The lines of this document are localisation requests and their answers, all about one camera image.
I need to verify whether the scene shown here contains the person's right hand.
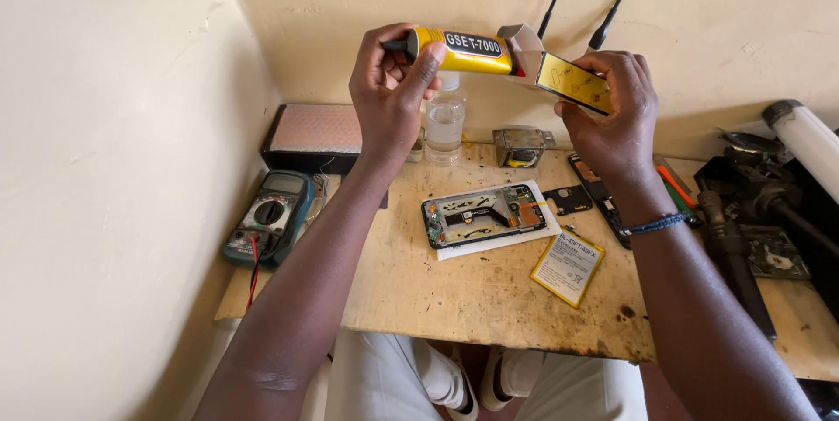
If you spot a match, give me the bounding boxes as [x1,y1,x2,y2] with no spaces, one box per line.
[554,50,659,191]

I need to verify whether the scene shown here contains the person's left hand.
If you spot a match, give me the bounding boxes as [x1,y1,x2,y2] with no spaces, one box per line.
[349,23,451,165]

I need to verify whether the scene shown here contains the yellow glue carton box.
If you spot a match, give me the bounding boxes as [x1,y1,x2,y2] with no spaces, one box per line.
[496,23,615,116]

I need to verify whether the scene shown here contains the yellow glue tube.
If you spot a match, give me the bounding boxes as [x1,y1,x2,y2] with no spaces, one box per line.
[382,28,527,77]

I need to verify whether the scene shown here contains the clear plastic bottle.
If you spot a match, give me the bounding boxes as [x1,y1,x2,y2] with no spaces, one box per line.
[424,71,468,167]

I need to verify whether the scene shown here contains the black box with pink top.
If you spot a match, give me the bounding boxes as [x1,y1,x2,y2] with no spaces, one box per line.
[261,104,365,177]

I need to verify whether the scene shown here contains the small black phone cover plate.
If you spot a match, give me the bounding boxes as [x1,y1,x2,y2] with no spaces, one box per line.
[543,185,594,216]

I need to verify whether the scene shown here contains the grey metal transformer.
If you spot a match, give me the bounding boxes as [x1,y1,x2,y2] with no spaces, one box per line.
[492,129,557,169]

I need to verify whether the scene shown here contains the opened black smartphone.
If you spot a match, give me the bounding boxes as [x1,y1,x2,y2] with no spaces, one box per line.
[421,184,548,251]

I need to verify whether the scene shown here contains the yellow-edged phone battery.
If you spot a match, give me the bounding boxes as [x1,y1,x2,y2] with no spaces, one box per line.
[530,226,607,310]

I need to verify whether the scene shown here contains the teal digital multimeter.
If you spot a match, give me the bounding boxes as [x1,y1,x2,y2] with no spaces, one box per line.
[222,169,315,270]

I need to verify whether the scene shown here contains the white paper sheet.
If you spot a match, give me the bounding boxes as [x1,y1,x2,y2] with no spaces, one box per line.
[435,179,563,261]

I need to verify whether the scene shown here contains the white tube lamp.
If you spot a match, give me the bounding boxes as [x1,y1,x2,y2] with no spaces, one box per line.
[762,100,839,205]

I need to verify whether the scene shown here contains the green circuit board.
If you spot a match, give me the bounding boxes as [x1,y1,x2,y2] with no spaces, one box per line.
[741,224,812,281]

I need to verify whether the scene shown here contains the person's white trousers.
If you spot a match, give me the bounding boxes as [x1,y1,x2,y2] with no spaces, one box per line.
[176,328,650,421]

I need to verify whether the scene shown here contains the person's white right shoe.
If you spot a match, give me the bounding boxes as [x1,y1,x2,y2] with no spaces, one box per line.
[478,345,516,413]

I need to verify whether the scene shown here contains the person's white shoe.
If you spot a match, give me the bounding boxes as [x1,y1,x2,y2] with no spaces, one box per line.
[478,345,516,413]
[446,348,481,421]

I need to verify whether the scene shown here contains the person's white left shoe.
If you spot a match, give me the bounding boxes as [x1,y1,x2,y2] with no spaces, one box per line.
[446,348,481,421]

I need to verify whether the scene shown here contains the black phone frame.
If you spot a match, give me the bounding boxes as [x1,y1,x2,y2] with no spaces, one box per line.
[566,152,634,251]

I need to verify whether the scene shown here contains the orange-handled tool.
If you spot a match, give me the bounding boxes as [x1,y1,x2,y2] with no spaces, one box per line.
[655,164,697,210]

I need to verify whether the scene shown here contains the blue cord bracelet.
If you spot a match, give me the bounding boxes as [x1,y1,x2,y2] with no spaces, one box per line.
[619,212,688,237]

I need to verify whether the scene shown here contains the black cable with plug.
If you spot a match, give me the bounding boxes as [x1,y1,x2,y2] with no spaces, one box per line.
[588,0,659,51]

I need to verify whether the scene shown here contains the red probe cable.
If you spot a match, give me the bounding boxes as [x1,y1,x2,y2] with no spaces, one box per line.
[245,235,262,312]

